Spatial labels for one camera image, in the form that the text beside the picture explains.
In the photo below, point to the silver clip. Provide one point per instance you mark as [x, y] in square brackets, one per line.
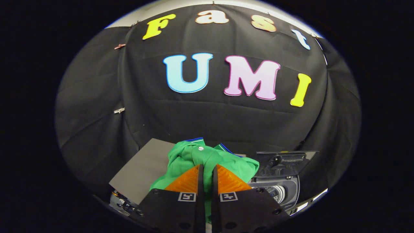
[119, 110]

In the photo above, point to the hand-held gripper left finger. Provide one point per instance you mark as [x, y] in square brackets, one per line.
[201, 194]

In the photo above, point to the grey table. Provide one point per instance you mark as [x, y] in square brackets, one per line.
[145, 168]

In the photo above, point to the pink clip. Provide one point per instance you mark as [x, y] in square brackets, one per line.
[119, 46]

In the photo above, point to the small grey washing machine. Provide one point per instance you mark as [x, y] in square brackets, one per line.
[286, 191]

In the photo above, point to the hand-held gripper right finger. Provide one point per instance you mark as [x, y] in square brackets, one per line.
[215, 194]

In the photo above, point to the black backdrop cloth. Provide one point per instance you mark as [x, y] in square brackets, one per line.
[210, 123]

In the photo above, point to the green polo shirt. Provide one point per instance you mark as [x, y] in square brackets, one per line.
[184, 161]

